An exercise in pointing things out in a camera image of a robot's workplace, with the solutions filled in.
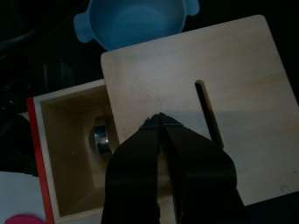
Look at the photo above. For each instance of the round metal dough cutter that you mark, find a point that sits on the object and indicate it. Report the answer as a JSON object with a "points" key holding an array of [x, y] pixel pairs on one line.
{"points": [[101, 139]]}

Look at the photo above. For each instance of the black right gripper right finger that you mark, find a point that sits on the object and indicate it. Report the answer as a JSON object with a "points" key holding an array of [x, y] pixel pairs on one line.
{"points": [[205, 178]]}

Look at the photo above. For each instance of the white cutting board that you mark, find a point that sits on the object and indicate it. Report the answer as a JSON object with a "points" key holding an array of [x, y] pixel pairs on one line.
{"points": [[18, 192]]}

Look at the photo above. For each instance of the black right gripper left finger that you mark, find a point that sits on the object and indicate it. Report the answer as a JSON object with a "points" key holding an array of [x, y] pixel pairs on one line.
{"points": [[132, 175]]}

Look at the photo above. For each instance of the wooden drawer with red front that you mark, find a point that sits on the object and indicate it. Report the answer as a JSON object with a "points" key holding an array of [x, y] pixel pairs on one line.
{"points": [[65, 151]]}

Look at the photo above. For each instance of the light wooden drawer box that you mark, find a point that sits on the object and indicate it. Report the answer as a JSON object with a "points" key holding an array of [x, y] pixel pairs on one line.
{"points": [[187, 70]]}

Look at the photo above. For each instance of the blue toy pot bowl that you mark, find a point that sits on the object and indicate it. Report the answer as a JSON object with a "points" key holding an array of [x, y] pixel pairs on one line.
{"points": [[133, 20]]}

